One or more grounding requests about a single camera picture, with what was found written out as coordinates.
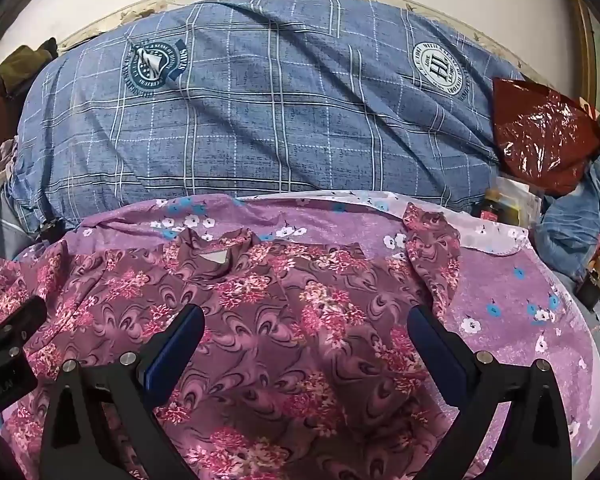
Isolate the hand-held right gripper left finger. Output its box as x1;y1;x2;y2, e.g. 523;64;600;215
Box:
39;304;207;480

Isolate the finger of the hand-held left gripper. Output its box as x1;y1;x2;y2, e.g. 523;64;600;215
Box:
0;295;49;362

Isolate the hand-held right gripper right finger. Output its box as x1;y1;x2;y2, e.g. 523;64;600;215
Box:
406;304;577;480

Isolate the mauve floral shirt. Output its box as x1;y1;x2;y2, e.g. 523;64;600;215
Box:
0;205;462;480

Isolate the purple floral bedsheet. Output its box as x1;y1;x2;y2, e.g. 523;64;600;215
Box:
0;192;600;480

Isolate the grey striped cloth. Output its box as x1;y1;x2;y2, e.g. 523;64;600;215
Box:
0;180;47;262

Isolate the dark glass bottle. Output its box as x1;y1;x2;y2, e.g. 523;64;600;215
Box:
472;190;507;222

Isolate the lavender cloth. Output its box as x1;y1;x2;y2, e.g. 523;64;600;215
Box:
0;136;22;182

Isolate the dark small object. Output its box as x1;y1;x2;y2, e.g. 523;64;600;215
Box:
577;267;600;309

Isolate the clear plastic package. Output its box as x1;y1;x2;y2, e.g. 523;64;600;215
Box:
497;176;544;231

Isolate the blue denim garment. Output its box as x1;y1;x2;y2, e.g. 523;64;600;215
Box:
534;142;600;282

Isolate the red plastic bag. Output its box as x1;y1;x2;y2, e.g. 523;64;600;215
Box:
492;77;600;199

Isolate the olive green cloth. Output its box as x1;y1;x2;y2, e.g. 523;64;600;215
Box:
0;37;59;97

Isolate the blue plaid quilt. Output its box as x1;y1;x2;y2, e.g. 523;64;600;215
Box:
7;0;527;232

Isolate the gold picture frame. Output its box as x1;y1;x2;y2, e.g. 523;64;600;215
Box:
562;0;600;126

